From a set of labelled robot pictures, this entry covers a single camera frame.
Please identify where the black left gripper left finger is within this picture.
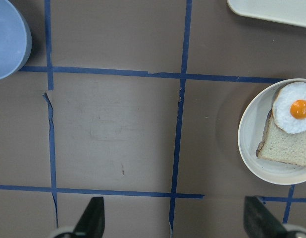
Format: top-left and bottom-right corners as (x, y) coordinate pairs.
(73, 197), (105, 238)

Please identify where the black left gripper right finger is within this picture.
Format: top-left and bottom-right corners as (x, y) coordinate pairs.
(244, 196), (287, 238)

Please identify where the round cream plate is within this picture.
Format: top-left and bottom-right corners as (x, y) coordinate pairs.
(238, 78), (306, 185)

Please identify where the bottom bread slice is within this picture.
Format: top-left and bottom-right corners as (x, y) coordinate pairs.
(256, 111), (306, 167)

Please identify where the fake fried egg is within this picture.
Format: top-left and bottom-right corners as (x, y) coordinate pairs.
(272, 82), (306, 134)

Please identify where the blue bowl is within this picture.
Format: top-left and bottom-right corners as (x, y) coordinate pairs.
(0, 0), (32, 80)

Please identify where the cream bear tray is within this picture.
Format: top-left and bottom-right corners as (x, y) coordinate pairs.
(227, 0), (306, 28)

